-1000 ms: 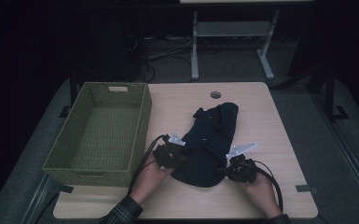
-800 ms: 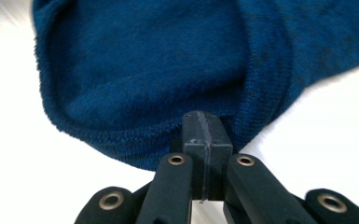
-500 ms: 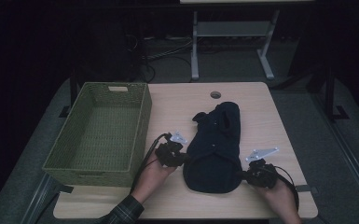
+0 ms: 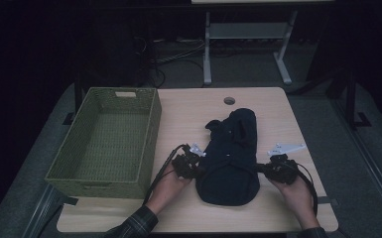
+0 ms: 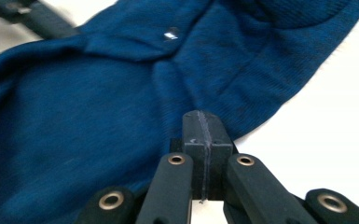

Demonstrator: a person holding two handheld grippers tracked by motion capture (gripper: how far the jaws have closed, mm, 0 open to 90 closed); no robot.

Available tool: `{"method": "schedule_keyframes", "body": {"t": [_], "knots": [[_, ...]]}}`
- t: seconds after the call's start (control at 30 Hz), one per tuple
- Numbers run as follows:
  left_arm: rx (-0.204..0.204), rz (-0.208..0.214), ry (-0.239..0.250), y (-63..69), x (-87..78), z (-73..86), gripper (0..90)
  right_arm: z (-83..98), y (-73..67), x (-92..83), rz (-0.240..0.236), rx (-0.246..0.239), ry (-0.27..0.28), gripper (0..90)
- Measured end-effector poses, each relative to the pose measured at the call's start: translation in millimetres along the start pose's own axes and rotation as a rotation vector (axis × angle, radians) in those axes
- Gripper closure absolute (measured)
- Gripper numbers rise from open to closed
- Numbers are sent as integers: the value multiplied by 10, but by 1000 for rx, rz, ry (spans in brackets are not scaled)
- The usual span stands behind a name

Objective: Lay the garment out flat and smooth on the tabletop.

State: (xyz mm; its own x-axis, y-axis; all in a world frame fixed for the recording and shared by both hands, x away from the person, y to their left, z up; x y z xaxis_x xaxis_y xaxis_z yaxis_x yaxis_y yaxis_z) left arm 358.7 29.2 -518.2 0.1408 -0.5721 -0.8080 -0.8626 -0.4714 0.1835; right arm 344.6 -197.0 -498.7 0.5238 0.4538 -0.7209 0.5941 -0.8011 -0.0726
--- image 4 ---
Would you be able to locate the person's right hand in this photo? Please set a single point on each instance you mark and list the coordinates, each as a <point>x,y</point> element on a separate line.
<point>296,201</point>

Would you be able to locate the person's left hand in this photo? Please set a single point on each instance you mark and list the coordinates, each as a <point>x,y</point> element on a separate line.
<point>167,193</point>

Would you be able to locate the metal floor rail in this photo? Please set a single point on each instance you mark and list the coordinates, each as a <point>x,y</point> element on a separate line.
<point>41,211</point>
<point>370,165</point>

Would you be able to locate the green woven basket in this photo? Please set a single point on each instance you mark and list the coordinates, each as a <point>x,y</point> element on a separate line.
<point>112,142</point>

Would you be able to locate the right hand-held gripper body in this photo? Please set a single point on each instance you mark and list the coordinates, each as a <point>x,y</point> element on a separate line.
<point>282,168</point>

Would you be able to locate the black tape strip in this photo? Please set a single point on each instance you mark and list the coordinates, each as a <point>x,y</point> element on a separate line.
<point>68,200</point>
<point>329,200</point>

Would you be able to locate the white metal desk frame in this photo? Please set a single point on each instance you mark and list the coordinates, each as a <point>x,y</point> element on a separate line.
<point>246,30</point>

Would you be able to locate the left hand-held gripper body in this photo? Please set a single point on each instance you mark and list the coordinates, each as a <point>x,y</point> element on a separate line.
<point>185,167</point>

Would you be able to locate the black metal stand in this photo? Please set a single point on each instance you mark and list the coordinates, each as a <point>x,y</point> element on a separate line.
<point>352,99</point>
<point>78,92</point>

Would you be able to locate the dark navy garment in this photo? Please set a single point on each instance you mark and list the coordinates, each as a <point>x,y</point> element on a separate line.
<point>228,185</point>

